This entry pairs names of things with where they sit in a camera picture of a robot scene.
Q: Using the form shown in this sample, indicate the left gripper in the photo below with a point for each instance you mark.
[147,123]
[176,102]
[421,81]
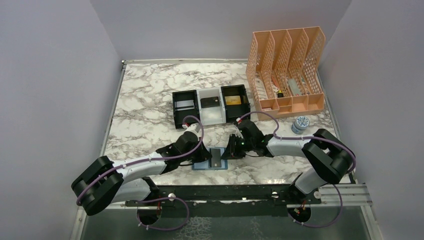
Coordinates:
[203,153]

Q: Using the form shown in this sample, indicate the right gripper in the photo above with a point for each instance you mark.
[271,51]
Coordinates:
[231,151]

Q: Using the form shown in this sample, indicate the black credit card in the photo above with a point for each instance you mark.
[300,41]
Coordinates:
[210,102]
[215,161]

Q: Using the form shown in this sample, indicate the blue card holder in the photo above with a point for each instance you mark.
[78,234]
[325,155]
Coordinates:
[205,165]

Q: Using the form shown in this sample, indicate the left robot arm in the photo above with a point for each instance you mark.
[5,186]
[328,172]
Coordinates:
[105,182]

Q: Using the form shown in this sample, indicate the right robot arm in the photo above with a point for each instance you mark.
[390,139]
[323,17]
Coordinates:
[330,159]

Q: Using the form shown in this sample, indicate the white magnetic stripe card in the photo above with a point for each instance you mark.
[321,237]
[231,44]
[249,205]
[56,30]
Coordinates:
[184,105]

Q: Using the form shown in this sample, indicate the black white card tray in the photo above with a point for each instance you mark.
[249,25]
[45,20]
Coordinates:
[211,116]

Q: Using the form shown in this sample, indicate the gold credit card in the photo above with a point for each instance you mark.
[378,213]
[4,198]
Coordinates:
[233,100]

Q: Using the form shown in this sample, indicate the white labelled box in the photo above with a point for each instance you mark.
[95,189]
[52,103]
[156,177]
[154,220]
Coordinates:
[260,88]

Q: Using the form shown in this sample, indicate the yellow tipped marker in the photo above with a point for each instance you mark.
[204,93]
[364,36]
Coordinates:
[280,94]

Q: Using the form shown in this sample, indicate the orange file organizer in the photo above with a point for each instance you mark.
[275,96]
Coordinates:
[279,55]

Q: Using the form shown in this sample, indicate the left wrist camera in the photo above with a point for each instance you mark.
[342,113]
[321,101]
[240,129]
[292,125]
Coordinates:
[194,128]

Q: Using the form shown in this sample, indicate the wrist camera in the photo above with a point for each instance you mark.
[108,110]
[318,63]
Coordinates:
[239,128]
[194,128]

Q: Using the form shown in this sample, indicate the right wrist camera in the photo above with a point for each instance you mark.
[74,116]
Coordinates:
[239,128]

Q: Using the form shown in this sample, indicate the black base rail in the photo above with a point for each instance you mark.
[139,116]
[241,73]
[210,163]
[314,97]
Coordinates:
[179,201]

